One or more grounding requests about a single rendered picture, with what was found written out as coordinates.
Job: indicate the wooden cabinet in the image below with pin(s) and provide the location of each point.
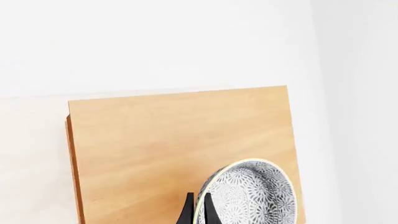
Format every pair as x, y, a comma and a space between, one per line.
174, 144

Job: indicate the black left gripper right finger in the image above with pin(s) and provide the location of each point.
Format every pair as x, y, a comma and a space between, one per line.
209, 213

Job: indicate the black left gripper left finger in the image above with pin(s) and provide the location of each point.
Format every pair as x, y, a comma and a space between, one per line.
186, 213

